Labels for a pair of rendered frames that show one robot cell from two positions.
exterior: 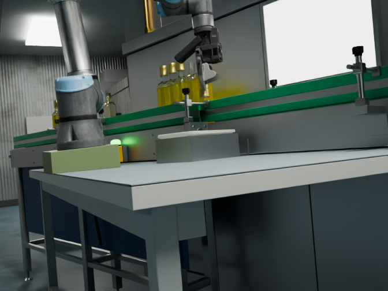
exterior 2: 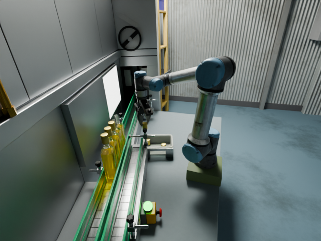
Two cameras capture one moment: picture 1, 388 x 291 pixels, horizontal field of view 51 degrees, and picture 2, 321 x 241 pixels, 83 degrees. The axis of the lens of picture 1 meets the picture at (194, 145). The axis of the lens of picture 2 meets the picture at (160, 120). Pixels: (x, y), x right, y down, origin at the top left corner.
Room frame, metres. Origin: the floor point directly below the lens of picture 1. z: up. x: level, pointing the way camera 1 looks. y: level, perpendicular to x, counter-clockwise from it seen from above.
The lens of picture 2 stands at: (2.11, 0.79, 1.60)
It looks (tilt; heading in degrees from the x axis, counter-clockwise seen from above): 28 degrees down; 225
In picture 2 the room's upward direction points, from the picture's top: 2 degrees counter-clockwise
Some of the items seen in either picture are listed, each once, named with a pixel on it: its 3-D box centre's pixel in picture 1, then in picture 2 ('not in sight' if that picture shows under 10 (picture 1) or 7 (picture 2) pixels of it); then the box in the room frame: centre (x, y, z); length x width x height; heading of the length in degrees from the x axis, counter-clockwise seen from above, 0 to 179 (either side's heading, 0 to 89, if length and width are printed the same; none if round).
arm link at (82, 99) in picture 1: (75, 95); (208, 139); (1.29, 0.36, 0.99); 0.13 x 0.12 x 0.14; 3
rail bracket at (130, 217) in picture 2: (97, 123); (138, 228); (1.90, 0.44, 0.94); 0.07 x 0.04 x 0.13; 134
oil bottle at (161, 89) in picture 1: (166, 105); (110, 163); (1.80, 0.11, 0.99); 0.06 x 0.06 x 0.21; 45
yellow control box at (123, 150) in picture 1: (116, 155); (149, 213); (1.76, 0.34, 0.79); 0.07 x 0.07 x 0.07; 44
